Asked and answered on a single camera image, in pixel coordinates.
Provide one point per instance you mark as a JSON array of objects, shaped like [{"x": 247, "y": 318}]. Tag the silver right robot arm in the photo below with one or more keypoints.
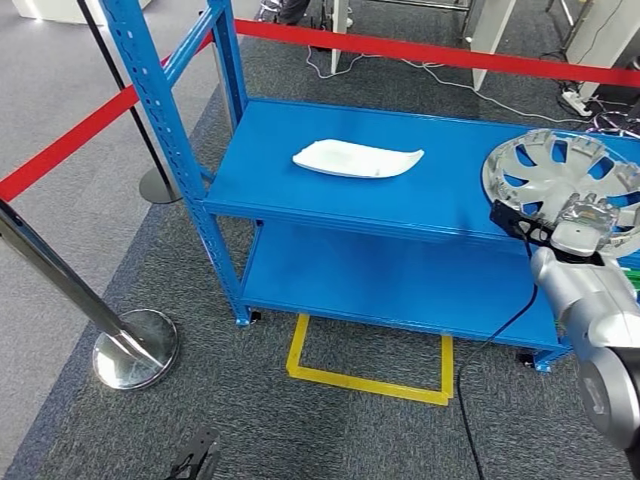
[{"x": 590, "y": 298}]

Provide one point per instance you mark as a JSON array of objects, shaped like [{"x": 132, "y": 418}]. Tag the chrome stanchion post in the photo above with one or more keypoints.
[{"x": 135, "y": 358}]

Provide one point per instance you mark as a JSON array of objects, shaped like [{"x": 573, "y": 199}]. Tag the red barrier belt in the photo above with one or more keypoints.
[
  {"x": 75, "y": 138},
  {"x": 425, "y": 53}
]

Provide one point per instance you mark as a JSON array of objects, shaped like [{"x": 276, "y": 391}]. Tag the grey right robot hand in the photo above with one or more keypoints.
[{"x": 590, "y": 210}]

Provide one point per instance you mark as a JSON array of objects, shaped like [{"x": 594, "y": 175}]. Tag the blue metal shelf rack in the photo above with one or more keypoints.
[{"x": 350, "y": 199}]

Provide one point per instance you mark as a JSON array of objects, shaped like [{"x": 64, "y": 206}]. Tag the white display platform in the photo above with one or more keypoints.
[{"x": 75, "y": 10}]

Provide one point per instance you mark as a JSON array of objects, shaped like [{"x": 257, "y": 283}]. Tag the office chair base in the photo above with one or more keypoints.
[{"x": 292, "y": 10}]

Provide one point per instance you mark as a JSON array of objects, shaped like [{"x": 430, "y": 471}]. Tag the black stanchion post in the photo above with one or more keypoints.
[{"x": 160, "y": 189}]

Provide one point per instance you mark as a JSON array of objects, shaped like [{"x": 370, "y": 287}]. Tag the white power strip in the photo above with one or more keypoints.
[{"x": 577, "y": 102}]

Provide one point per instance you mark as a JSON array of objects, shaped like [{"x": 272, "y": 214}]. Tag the white plastic car part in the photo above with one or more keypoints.
[{"x": 350, "y": 159}]

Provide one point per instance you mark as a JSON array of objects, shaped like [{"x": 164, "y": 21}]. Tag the silver wheel hubcap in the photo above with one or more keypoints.
[{"x": 564, "y": 172}]

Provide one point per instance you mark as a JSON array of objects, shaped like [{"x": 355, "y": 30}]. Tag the white desk panel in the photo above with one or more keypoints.
[
  {"x": 492, "y": 40},
  {"x": 339, "y": 33},
  {"x": 605, "y": 40}
]

